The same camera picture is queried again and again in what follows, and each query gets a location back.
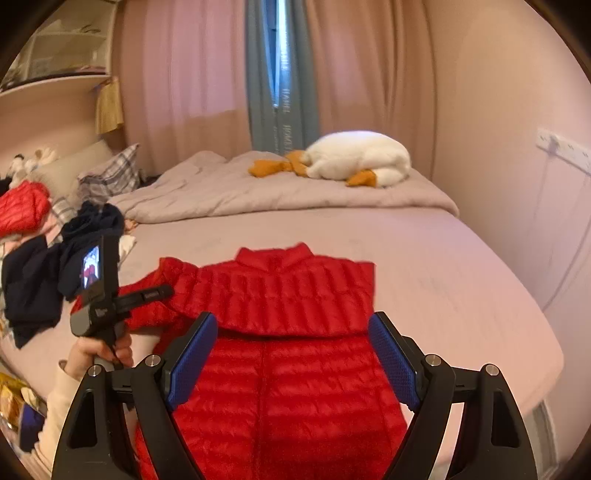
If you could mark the white wall shelf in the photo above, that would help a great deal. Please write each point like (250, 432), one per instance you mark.
(55, 55)

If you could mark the blue curtain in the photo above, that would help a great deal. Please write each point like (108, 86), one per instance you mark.
(281, 74)

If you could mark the pink curtain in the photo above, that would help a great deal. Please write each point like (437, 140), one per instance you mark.
(184, 83)
(369, 69)

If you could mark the beige pillow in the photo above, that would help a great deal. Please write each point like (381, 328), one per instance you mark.
(69, 166)

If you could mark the bed with pink sheet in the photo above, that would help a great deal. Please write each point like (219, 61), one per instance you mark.
(438, 286)

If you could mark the person's left forearm white sleeve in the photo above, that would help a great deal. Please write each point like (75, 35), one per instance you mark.
(55, 410)

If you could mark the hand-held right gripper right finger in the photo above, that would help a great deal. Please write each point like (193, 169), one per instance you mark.
(392, 355)

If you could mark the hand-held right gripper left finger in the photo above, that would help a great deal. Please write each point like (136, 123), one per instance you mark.
(191, 355)

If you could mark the red down jacket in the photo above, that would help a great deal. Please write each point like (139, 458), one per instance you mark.
(286, 369)

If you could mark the yellow hanging cloth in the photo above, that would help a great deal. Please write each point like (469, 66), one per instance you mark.
(108, 108)

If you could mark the white goose plush toy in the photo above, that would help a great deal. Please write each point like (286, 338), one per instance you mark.
(364, 157)

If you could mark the dark navy jacket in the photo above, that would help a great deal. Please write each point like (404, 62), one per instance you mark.
(30, 286)

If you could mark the plaid pillow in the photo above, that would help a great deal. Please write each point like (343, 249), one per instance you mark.
(113, 173)

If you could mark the red folded garment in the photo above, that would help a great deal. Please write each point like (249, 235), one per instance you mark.
(23, 207)

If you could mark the white power strip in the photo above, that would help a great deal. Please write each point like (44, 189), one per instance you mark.
(563, 147)

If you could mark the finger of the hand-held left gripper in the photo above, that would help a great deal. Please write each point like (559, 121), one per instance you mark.
(145, 295)

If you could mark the beige folded blanket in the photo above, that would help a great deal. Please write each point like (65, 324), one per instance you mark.
(240, 184)

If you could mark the person's left hand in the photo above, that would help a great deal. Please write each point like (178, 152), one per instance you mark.
(83, 357)

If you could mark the small plush toys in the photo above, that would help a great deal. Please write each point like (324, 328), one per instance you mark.
(32, 159)

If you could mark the yellow patterned bag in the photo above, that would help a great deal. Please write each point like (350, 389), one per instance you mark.
(11, 401)

